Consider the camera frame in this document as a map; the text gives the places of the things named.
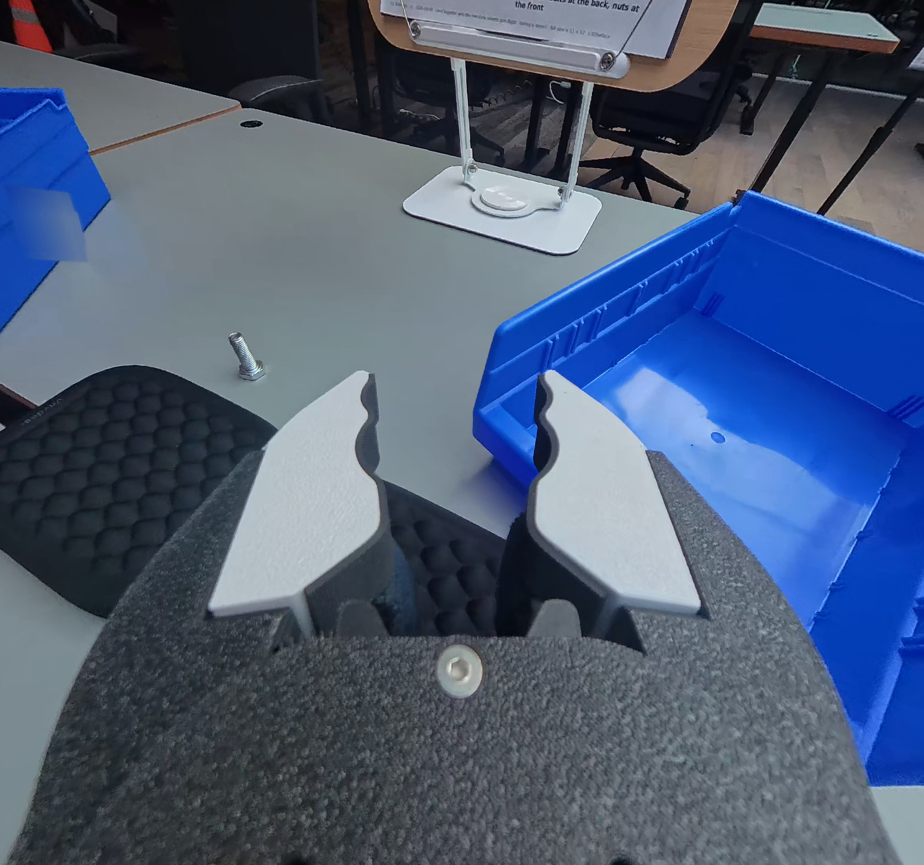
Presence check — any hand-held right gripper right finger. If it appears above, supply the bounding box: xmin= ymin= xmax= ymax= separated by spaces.
xmin=527 ymin=370 xmax=705 ymax=638

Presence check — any blue plastic bin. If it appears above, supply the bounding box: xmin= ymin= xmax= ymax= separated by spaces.
xmin=0 ymin=87 xmax=111 ymax=335
xmin=473 ymin=190 xmax=924 ymax=788

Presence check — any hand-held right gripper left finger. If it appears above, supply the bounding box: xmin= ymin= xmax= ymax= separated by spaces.
xmin=206 ymin=370 xmax=394 ymax=638

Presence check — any printed instruction sheet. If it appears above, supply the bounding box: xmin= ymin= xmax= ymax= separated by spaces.
xmin=380 ymin=0 xmax=716 ymax=61

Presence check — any orange traffic cone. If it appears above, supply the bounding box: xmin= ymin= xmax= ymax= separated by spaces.
xmin=0 ymin=0 xmax=53 ymax=55

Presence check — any silver hex bolt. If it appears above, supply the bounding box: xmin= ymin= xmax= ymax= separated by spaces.
xmin=228 ymin=331 xmax=267 ymax=381

